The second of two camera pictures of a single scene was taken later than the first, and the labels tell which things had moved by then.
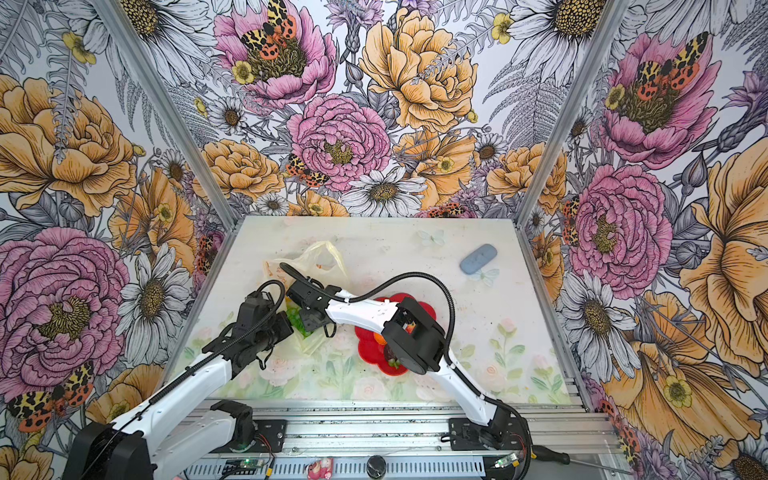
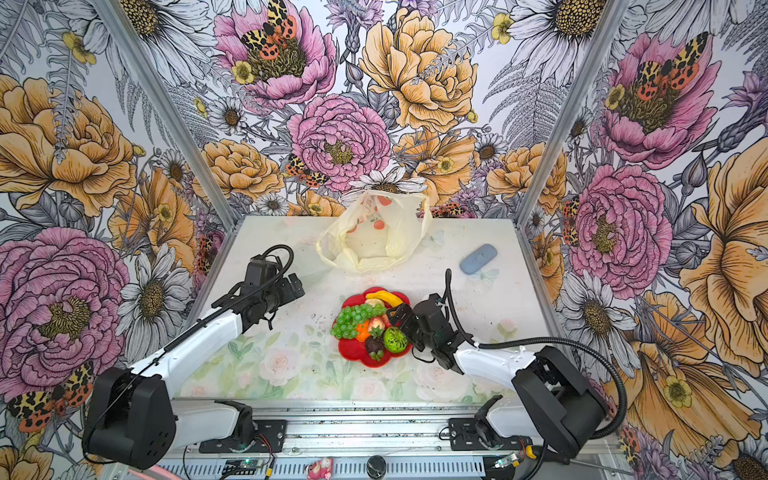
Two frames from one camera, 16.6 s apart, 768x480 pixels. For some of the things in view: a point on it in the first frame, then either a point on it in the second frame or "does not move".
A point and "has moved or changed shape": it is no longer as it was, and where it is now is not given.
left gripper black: x=283 y=324 → x=288 y=295
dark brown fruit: x=393 y=361 → x=375 y=346
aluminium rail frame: x=399 y=442 does not move
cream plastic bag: x=324 y=264 → x=376 y=230
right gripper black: x=309 y=323 → x=400 y=313
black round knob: x=376 y=466 does not move
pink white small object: x=321 y=469 does not move
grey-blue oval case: x=477 y=258 does not move
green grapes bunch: x=294 y=315 has moved or changed shape
